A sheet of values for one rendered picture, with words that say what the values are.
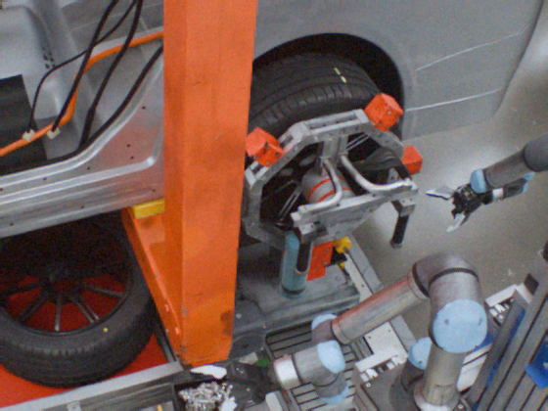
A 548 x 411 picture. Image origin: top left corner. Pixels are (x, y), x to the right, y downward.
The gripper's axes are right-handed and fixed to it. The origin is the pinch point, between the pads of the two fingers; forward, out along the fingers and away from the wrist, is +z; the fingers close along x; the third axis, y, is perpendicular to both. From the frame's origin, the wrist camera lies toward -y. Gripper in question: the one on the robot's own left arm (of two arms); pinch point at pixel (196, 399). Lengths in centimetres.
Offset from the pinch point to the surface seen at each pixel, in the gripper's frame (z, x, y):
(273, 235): -21, 71, 66
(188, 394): 17, 23, 56
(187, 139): -19, 50, -28
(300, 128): -43, 82, 30
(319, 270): -30, 68, 96
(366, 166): -57, 72, 47
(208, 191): -17, 48, -8
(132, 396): 41, 36, 75
